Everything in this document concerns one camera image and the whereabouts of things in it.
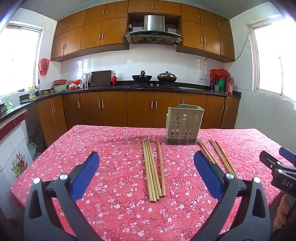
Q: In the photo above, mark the upper wooden wall cabinets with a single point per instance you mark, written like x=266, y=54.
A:
x=92, y=34

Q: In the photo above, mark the plastic bags on counter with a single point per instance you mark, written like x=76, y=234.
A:
x=75, y=84

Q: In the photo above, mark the grey bucket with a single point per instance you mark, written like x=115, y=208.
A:
x=31, y=150

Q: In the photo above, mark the red floral tablecloth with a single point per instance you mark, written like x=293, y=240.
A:
x=115, y=185

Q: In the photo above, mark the dark red bottle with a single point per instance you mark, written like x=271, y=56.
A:
x=213, y=84

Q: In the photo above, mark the gas stove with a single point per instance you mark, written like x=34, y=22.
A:
x=153, y=86

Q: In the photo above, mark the lower wooden kitchen cabinets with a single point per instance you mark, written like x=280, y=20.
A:
x=115, y=109

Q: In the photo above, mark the steel range hood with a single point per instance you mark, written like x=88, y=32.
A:
x=153, y=25

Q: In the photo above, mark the dark cutting board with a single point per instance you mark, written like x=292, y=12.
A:
x=100, y=78

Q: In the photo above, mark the black wok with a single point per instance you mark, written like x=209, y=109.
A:
x=141, y=77

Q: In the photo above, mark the white wall socket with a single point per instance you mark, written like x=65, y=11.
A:
x=202, y=80

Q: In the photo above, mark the crumpled red plastic bag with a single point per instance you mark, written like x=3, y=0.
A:
x=219, y=73

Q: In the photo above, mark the green funnel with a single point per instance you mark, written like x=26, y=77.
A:
x=8, y=104

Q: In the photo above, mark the metal faucet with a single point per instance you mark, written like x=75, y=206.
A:
x=39, y=88

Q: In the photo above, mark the green basin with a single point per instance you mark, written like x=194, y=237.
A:
x=60, y=88

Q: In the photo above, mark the window beside sink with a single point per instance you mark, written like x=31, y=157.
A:
x=18, y=60

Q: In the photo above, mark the red basin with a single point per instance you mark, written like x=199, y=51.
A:
x=60, y=82

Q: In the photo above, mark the tall red bottle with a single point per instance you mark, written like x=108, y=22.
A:
x=229, y=85

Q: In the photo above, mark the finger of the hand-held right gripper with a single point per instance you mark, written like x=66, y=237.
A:
x=288, y=154
x=269, y=161

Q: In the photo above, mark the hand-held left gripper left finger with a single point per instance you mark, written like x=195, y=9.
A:
x=85, y=176

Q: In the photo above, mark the small red bottle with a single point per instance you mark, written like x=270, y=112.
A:
x=114, y=80

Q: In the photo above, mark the green perforated utensil holder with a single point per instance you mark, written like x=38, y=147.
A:
x=183, y=125

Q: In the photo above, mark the black kitchen countertop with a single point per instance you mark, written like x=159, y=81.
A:
x=115, y=88

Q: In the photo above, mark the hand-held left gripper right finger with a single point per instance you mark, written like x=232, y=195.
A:
x=208, y=172

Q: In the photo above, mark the hanging red plastic bag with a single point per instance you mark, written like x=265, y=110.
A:
x=44, y=66

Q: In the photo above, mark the person's right hand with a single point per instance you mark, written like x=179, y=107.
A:
x=281, y=213

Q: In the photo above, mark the green container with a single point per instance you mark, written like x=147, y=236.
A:
x=222, y=85

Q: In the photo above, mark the yellow detergent bottle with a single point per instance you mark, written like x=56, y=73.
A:
x=32, y=92

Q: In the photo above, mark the dark pot with lid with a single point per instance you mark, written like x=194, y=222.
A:
x=167, y=77

